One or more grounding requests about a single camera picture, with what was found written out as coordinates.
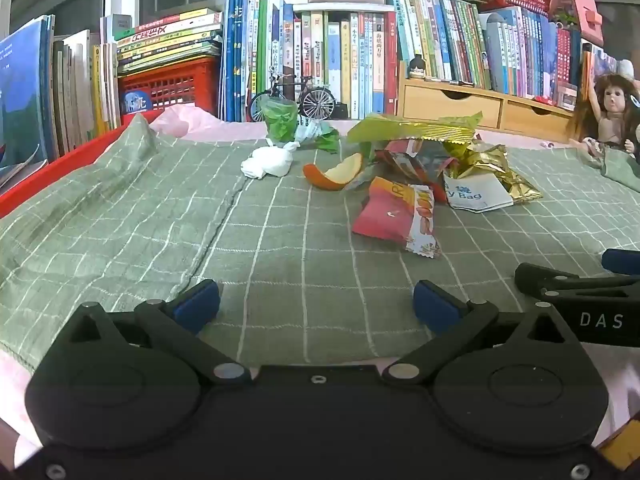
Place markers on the green plastic bag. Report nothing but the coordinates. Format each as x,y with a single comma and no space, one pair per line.
279,120

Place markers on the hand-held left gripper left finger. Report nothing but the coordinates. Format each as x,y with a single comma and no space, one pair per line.
197,305

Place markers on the white crumpled tissue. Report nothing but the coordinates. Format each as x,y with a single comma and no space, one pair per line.
270,162

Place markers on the small grey box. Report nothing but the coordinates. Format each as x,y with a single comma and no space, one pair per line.
121,25

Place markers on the red plastic crate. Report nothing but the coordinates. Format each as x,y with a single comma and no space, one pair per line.
170,85

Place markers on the row of large leaning books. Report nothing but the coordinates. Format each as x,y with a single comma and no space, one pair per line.
30,100

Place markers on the long-haired doll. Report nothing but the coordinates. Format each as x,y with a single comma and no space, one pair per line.
612,105

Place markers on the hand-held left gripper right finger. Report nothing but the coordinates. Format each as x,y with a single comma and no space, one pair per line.
435,305

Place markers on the small clear plastic box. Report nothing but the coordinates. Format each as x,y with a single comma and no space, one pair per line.
567,97

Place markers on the small black object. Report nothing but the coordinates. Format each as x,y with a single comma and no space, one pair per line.
341,112

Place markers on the pink-edged zip bag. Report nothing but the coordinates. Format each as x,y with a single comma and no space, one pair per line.
405,160

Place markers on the blue round card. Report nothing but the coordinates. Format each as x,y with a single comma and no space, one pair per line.
137,103

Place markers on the crushed clear plastic bottle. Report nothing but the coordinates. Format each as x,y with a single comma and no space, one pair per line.
307,130

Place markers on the miniature bicycle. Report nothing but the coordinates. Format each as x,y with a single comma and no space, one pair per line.
317,102

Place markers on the orange fruit peel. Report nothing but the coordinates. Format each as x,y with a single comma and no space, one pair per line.
345,170

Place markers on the gold foil wrapper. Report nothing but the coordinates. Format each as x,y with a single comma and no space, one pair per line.
490,160

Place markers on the stack of flat-lying books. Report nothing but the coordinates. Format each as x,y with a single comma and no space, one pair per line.
170,40

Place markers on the row of thin picture books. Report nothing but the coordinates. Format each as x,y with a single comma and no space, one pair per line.
595,70

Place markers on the white paper bag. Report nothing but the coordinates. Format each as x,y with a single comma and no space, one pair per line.
475,192

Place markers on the green checked cloth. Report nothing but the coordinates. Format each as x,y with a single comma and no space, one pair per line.
280,240

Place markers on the pink blanket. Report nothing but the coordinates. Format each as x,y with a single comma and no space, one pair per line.
220,127

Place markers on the wooden drawer organizer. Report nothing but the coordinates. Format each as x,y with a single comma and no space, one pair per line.
450,102

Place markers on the red snack wrapper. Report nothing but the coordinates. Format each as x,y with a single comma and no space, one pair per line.
390,210

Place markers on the yellow-green snack wrapper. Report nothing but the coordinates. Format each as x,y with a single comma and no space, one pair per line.
400,130

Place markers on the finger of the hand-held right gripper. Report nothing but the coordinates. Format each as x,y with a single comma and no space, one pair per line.
622,261
575,287

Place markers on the row of books on organizer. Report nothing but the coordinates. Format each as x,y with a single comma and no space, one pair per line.
450,40

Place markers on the row of tall thin books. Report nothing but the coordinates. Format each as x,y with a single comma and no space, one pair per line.
237,60

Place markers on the black-haired figurine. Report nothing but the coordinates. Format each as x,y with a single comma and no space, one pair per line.
417,67

